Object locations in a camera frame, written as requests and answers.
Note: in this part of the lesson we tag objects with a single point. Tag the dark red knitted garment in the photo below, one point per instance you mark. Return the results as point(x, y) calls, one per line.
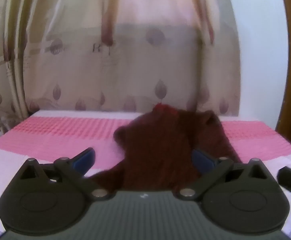
point(160, 150)

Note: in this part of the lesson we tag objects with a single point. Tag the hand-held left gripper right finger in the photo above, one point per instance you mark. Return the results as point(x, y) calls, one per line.
point(202, 160)

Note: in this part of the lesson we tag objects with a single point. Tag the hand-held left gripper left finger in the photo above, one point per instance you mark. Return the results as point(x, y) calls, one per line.
point(85, 158)

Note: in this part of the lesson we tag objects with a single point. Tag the beige leaf print curtain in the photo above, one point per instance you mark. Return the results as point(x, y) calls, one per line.
point(110, 55)

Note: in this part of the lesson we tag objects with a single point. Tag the pink checked bed sheet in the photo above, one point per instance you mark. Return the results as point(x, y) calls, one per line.
point(48, 140)

